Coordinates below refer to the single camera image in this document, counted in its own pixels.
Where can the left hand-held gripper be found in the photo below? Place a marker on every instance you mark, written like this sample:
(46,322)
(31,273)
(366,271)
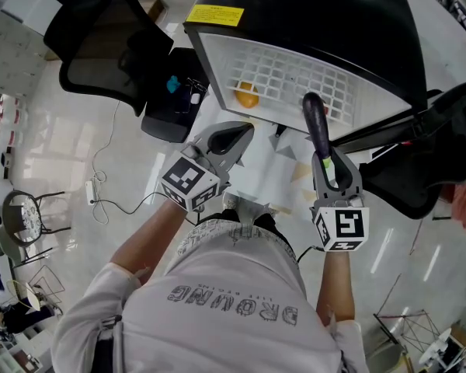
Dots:
(186,185)

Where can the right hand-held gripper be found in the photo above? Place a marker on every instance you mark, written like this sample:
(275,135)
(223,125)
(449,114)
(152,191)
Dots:
(339,227)

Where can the orange fruit food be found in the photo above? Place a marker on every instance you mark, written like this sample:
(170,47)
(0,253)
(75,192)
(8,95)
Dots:
(247,95)

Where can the purple eggplant food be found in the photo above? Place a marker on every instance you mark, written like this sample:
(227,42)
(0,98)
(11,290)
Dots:
(315,119)

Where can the small red food item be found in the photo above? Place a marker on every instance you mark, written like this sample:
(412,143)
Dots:
(326,110)

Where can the person's right forearm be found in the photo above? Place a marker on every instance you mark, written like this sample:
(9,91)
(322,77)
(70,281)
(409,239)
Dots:
(336,286)

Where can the person's left forearm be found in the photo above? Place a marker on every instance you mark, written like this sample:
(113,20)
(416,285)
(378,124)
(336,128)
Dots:
(147,239)

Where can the black fridge door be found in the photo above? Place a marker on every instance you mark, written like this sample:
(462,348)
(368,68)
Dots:
(431,119)

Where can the white triangle patterned table cloth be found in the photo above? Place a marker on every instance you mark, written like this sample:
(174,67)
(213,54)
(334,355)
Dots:
(268,169)

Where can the small black clip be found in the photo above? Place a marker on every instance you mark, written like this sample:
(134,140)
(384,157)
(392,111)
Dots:
(280,130)

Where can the small white device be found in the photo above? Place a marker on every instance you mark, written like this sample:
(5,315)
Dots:
(195,98)

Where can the dark smartphone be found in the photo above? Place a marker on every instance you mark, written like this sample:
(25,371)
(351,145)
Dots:
(183,99)

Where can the person's grey shoes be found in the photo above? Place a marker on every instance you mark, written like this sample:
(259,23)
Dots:
(244,208)

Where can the black padded office chair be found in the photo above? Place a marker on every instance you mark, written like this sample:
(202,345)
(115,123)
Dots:
(411,185)

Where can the blue small object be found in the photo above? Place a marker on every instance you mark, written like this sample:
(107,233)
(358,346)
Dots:
(173,84)

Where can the yellow sticker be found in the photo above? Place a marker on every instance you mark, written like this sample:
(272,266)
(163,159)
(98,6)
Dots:
(216,15)

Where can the white power strip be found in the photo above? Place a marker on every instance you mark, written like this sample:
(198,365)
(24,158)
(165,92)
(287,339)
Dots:
(90,192)

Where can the black mesh office chair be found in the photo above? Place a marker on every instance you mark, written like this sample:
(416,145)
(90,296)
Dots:
(101,53)

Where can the person's white printed shirt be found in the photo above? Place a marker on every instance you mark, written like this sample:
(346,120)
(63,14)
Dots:
(217,317)

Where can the black metal chair patterned cushion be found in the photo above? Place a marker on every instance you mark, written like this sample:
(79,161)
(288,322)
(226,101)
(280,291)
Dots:
(25,216)

